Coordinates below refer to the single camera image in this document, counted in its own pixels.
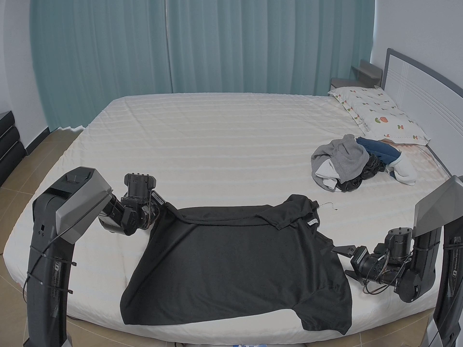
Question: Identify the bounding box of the black cable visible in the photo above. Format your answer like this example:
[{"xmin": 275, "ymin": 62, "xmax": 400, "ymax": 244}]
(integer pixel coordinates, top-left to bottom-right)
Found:
[
  {"xmin": 361, "ymin": 279, "xmax": 395, "ymax": 296},
  {"xmin": 22, "ymin": 190, "xmax": 112, "ymax": 303}
]

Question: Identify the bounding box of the pile of clothes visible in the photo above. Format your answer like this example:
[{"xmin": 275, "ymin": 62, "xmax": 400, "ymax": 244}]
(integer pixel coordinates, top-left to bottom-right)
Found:
[{"xmin": 311, "ymin": 133, "xmax": 416, "ymax": 193}]

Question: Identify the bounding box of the grey bedside table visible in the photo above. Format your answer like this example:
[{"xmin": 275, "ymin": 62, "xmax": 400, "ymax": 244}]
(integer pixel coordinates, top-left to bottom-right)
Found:
[{"xmin": 330, "ymin": 59, "xmax": 383, "ymax": 89}]

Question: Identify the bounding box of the black chest of drawers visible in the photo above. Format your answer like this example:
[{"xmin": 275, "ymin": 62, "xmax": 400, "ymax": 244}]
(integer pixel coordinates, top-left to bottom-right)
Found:
[{"xmin": 0, "ymin": 111, "xmax": 27, "ymax": 188}]

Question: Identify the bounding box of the blue-green curtain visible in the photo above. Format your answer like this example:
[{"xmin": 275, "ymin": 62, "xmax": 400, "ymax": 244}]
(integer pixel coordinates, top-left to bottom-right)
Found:
[{"xmin": 31, "ymin": 0, "xmax": 375, "ymax": 131}]

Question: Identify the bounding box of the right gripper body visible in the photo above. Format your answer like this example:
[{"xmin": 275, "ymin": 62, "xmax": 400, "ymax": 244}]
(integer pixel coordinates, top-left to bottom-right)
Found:
[{"xmin": 350, "ymin": 246, "xmax": 386, "ymax": 285}]

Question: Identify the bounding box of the bed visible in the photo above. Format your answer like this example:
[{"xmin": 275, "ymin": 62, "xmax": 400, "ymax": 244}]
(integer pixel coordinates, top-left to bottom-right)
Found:
[{"xmin": 3, "ymin": 47, "xmax": 463, "ymax": 338}]

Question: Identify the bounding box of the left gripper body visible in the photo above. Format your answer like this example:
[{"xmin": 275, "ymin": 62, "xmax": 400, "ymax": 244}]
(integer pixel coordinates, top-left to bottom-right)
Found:
[{"xmin": 136, "ymin": 190, "xmax": 171, "ymax": 230}]

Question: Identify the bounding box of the black T-shirt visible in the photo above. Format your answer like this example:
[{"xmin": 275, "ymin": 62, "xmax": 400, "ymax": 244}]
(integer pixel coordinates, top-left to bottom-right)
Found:
[{"xmin": 120, "ymin": 194, "xmax": 353, "ymax": 335}]

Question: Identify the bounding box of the white printed pillow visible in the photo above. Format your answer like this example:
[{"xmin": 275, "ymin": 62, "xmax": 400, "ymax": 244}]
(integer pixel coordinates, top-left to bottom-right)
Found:
[{"xmin": 328, "ymin": 85, "xmax": 431, "ymax": 146}]

